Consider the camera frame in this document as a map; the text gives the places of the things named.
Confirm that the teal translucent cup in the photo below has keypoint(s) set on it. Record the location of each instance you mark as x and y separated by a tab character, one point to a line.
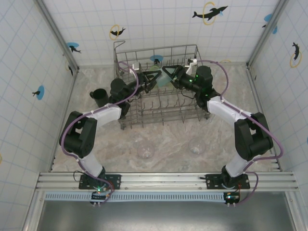
164	80

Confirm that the black mug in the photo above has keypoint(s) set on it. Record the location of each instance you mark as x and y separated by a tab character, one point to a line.
99	98

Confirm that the clear glass tumbler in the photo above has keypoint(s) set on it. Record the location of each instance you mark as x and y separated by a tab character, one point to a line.
197	146
145	150

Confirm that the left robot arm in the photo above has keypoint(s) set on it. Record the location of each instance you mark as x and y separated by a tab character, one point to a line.
79	137

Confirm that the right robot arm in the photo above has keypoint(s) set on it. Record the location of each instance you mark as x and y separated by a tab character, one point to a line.
252	139

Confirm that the blue circle fish sticker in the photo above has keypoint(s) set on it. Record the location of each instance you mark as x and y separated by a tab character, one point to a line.
72	45
41	91
268	17
156	57

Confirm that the aluminium edge bar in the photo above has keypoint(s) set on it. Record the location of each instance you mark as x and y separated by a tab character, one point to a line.
70	96
258	96

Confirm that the black controller board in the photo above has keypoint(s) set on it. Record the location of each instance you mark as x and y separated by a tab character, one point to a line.
231	198
96	198

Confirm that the brushed metal panel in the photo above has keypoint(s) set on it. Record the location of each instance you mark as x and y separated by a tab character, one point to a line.
156	216

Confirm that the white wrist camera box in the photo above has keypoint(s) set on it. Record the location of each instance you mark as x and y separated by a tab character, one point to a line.
136	66
191	64

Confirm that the aluminium frame post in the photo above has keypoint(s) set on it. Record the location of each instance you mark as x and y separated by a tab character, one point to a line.
59	36
266	36

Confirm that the aluminium mounting rail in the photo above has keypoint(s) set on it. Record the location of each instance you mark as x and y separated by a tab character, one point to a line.
156	179

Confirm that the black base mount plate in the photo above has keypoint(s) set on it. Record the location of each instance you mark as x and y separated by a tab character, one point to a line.
211	180
115	180

